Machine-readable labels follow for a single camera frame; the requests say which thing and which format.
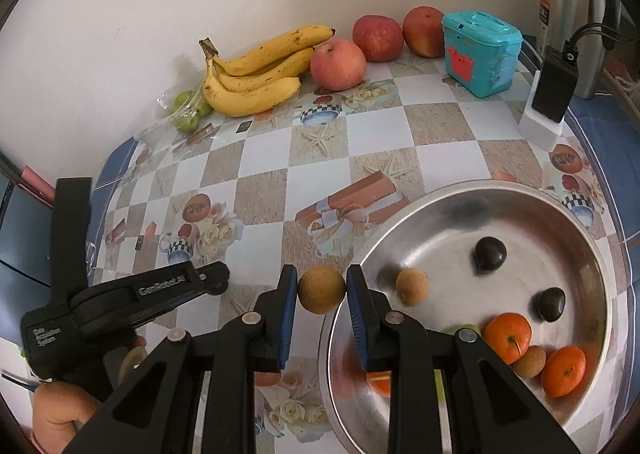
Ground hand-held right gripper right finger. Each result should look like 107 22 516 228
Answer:
346 264 583 454

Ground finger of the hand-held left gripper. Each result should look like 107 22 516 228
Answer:
70 261 231 337
50 177 93 305

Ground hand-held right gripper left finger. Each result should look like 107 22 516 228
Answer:
60 264 301 454

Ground small brown kiwi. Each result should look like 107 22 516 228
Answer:
297 266 347 315

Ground orange tangerine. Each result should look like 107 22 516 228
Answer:
484 313 533 365
541 345 587 398
367 370 393 397

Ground dark plum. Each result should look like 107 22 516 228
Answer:
531 287 567 322
473 236 507 276

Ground person's left hand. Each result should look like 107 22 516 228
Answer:
30 380 103 452

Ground dark blue cabinet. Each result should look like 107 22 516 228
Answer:
0 149 53 285

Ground pink tube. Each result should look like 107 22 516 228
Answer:
17 166 56 202

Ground pile of green jujubes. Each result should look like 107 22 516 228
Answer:
170 90 213 135

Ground checkered printed tablecloth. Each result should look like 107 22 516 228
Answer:
0 49 640 454

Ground yellow banana bunch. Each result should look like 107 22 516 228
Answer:
199 25 336 117

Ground red apple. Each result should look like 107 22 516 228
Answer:
352 15 404 62
310 38 367 91
402 6 446 58

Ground white socket base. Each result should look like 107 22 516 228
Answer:
517 69 568 152

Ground teal plastic box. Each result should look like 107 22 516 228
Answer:
441 10 523 98

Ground black power adapter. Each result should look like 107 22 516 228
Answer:
531 45 581 124

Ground black cable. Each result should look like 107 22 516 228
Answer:
567 23 640 52

